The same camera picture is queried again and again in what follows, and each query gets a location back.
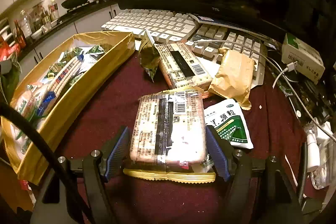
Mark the white keyboard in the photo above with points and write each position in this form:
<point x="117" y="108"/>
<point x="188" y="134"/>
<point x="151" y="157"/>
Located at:
<point x="203" y="35"/>

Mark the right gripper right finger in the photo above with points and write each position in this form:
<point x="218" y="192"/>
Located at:
<point x="275" y="200"/>

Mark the tan paper snack pouch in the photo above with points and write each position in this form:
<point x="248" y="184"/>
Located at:
<point x="234" y="78"/>

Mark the pink cracker pack barcode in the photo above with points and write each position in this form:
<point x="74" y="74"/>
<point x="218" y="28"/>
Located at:
<point x="169" y="129"/>

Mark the dark green foil snack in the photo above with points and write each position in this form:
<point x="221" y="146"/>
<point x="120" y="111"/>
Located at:
<point x="148" y="55"/>

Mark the green white granule sachet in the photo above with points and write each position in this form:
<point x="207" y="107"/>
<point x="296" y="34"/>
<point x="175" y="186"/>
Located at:
<point x="228" y="120"/>

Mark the gold cardboard box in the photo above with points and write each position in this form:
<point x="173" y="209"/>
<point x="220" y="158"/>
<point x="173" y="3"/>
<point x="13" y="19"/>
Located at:
<point x="32" y="165"/>

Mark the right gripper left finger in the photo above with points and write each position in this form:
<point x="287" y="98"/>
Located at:
<point x="84" y="195"/>

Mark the maroon table cloth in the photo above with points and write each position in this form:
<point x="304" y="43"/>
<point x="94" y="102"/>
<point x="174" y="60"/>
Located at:
<point x="272" y="124"/>

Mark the white medicine box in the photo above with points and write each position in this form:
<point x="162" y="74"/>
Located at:
<point x="309" y="61"/>

